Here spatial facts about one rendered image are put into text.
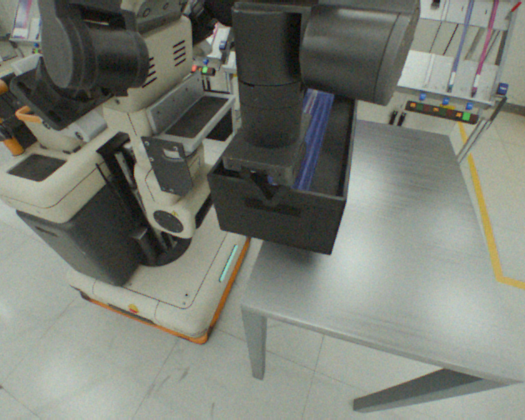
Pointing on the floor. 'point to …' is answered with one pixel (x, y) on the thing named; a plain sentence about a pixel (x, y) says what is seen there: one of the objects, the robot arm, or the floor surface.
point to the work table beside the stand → (396, 274)
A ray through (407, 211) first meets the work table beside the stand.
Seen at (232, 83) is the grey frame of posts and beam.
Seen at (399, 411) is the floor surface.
